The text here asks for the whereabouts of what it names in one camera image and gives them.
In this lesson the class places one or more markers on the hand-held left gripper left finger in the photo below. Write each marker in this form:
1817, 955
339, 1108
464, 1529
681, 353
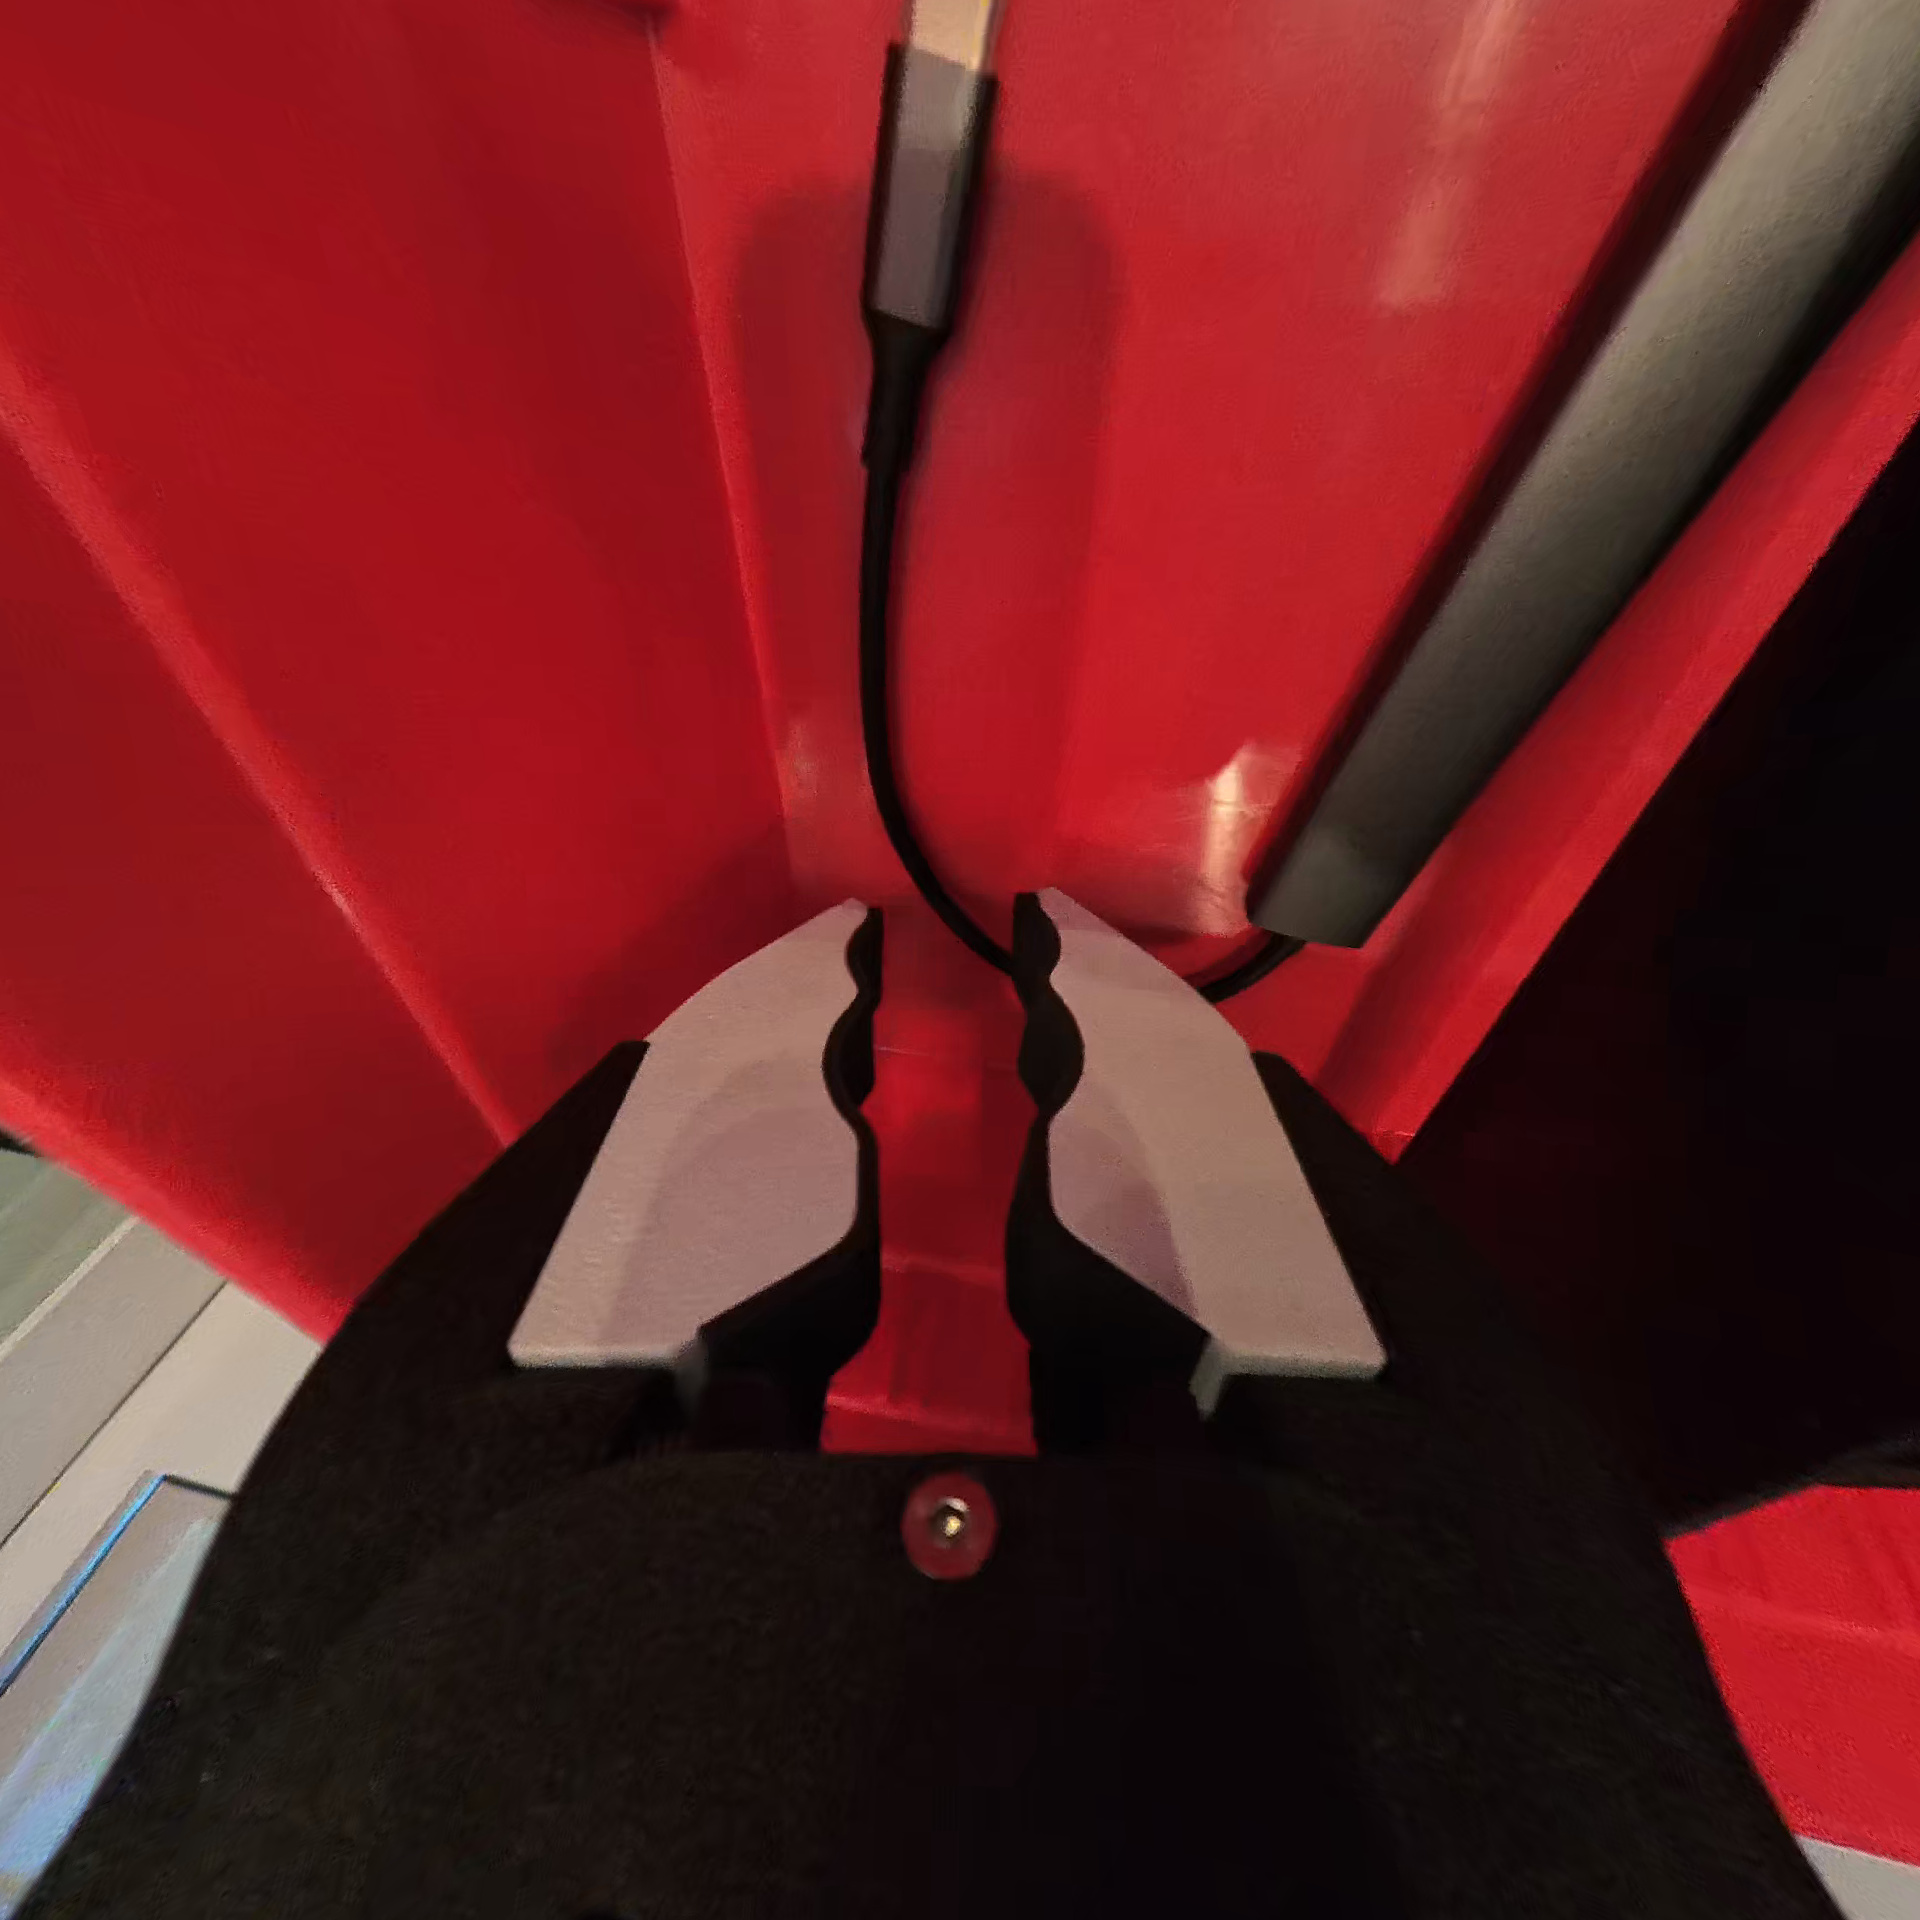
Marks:
705, 1171

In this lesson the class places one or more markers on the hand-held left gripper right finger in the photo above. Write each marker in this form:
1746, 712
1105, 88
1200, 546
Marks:
1184, 1185

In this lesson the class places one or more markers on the red plastic bin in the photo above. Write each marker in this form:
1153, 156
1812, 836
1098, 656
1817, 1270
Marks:
451, 600

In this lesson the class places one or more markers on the grey slab-shaped hub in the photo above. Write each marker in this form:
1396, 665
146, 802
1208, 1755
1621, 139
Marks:
1574, 494

